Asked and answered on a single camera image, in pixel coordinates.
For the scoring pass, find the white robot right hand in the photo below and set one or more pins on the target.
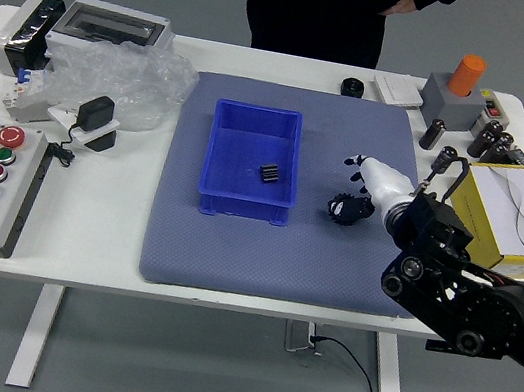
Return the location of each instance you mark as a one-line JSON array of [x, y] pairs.
[[388, 183]]

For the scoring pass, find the big black gear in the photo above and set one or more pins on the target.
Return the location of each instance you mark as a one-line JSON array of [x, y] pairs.
[[341, 222]]

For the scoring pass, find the small black gear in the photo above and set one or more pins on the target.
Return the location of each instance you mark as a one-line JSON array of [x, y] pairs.
[[269, 173]]

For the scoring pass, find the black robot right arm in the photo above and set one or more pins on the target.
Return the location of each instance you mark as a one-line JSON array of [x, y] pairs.
[[501, 309]]

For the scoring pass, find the black round nut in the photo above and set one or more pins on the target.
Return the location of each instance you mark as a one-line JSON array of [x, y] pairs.
[[352, 87]]

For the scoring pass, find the blue plastic box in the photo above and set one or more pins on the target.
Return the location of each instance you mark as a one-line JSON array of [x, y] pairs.
[[236, 171]]

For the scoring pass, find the grey under-table power box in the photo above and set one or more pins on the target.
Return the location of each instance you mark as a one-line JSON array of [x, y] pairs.
[[299, 337]]

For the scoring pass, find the grey distribution box clear cover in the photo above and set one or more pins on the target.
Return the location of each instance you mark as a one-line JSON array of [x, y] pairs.
[[109, 24]]

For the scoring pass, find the dark cylindrical capacitor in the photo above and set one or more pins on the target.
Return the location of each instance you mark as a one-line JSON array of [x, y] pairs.
[[444, 158], [485, 138], [433, 134], [494, 153], [505, 139]]

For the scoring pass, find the grey block with hole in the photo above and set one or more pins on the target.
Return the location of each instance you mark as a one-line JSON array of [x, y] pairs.
[[447, 109]]

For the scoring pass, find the orange cylinder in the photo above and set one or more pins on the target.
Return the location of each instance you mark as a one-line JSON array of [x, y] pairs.
[[467, 75]]

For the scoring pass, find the small black electronic component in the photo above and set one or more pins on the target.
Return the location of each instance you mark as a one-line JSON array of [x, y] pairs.
[[520, 157]]

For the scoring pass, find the black table control panel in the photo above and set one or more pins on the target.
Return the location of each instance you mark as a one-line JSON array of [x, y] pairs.
[[432, 346]]

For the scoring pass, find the blue-grey mat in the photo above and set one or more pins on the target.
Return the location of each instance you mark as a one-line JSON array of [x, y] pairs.
[[230, 261]]

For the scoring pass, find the person's left hand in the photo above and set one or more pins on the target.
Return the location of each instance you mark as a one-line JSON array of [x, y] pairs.
[[402, 5]]

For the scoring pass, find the person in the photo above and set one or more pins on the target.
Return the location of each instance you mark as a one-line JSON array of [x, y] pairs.
[[314, 12]]

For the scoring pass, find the white table leg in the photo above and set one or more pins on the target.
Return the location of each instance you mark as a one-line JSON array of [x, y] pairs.
[[34, 333], [390, 391]]

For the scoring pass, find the clear plastic bag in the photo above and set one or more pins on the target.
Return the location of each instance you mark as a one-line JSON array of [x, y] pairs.
[[126, 75]]

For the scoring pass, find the black power adapter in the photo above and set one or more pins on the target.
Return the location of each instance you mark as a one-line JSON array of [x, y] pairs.
[[95, 111]]

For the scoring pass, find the white circuit breaker blue levers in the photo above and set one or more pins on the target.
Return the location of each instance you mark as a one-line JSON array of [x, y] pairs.
[[19, 102]]

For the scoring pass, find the white wall switch plate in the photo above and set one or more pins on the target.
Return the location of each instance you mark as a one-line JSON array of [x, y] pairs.
[[397, 90]]

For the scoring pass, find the white two-button switch box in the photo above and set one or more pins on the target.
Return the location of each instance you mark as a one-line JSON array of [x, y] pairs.
[[493, 107]]

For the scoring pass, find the black and white enclosure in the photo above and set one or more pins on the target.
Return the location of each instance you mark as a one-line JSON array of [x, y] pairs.
[[20, 42]]

